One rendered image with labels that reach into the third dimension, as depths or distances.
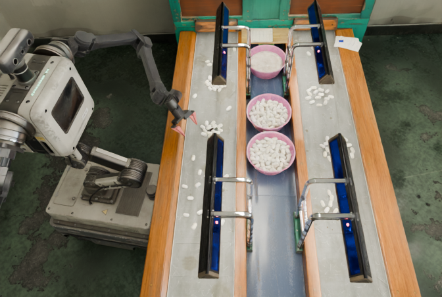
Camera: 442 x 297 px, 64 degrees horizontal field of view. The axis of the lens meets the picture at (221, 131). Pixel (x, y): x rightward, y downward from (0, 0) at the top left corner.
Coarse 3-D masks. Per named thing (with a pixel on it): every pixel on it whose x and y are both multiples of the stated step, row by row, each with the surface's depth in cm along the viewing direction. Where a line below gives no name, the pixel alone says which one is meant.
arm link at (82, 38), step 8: (80, 32) 170; (128, 32) 197; (136, 32) 200; (80, 40) 167; (88, 40) 170; (96, 40) 176; (104, 40) 181; (112, 40) 185; (120, 40) 190; (128, 40) 195; (136, 40) 204; (96, 48) 179; (136, 48) 202; (80, 56) 174
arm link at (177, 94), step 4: (160, 88) 180; (160, 92) 179; (164, 92) 180; (168, 92) 181; (172, 92) 187; (176, 92) 188; (180, 92) 189; (168, 96) 186; (176, 96) 185; (180, 96) 188; (164, 100) 181; (160, 104) 183
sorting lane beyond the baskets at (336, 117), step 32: (320, 96) 220; (320, 128) 206; (352, 128) 205; (320, 160) 194; (352, 160) 193; (320, 192) 184; (320, 224) 174; (320, 256) 166; (352, 288) 157; (384, 288) 157
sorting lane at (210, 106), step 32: (192, 96) 225; (224, 96) 224; (192, 128) 211; (224, 128) 210; (224, 160) 197; (192, 192) 188; (224, 192) 187; (192, 224) 178; (224, 224) 177; (192, 256) 169; (224, 256) 168; (192, 288) 161; (224, 288) 160
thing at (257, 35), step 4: (252, 28) 253; (256, 28) 253; (260, 28) 252; (264, 28) 252; (268, 28) 252; (252, 32) 250; (256, 32) 250; (260, 32) 250; (264, 32) 250; (268, 32) 250; (252, 36) 248; (256, 36) 248; (260, 36) 248; (264, 36) 247; (268, 36) 247; (252, 40) 246; (256, 40) 246; (260, 40) 245; (264, 40) 245; (268, 40) 245; (272, 40) 245
